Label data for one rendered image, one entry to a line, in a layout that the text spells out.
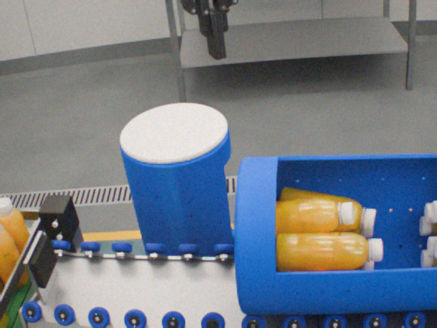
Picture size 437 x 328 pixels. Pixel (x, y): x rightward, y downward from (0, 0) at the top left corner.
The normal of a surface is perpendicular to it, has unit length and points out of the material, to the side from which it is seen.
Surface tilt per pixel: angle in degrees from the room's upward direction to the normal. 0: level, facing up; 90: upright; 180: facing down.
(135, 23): 90
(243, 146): 0
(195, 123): 0
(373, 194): 82
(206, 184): 90
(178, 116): 0
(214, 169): 90
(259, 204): 27
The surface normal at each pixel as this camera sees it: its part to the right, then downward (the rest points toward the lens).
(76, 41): 0.00, 0.57
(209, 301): -0.10, -0.82
